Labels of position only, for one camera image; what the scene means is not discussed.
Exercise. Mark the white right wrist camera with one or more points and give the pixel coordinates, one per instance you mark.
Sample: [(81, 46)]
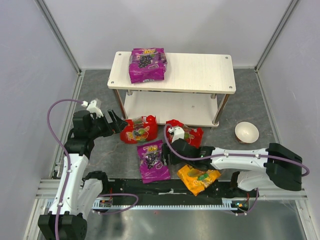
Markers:
[(177, 133)]

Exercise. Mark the aluminium corner frame left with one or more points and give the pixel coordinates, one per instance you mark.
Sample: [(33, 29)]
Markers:
[(58, 34)]

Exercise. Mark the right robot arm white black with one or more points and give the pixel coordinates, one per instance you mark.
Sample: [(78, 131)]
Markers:
[(275, 165)]

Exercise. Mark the aluminium corner frame right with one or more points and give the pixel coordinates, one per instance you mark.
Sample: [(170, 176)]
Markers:
[(277, 32)]

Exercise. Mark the white two-tier wooden shelf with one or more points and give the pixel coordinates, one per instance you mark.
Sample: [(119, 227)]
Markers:
[(195, 89)]

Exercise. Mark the red candy bag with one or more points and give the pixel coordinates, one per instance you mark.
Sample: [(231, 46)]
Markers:
[(139, 130), (192, 135)]

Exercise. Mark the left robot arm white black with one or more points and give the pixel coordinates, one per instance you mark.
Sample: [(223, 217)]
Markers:
[(67, 216)]

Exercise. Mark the red candy bag right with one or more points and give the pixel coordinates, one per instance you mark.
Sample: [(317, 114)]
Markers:
[(192, 135)]

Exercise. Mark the white slotted cable duct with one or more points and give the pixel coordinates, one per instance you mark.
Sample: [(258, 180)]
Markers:
[(225, 205)]

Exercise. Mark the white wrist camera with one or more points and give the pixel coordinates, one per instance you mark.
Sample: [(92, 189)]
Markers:
[(177, 133), (93, 107)]

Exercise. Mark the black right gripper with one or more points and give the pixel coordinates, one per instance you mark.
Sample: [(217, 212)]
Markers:
[(169, 155)]

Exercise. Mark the purple candy bag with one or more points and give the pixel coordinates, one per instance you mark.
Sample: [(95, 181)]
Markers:
[(147, 64), (151, 167)]

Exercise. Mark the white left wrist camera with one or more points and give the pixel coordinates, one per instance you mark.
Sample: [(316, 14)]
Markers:
[(93, 107)]

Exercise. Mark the aluminium corner frame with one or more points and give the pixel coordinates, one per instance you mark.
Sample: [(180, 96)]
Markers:
[(277, 32), (58, 34)]

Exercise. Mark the red candy bag left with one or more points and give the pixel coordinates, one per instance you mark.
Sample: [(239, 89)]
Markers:
[(139, 130)]

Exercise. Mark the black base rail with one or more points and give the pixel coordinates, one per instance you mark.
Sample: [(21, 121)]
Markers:
[(169, 192)]

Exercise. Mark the white ceramic bowl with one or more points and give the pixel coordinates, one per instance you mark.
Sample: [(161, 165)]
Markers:
[(246, 132)]

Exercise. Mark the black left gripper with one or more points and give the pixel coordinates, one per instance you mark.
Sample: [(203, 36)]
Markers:
[(109, 124)]

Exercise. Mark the orange candy bag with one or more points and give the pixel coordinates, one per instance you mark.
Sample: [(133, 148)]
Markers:
[(196, 180)]

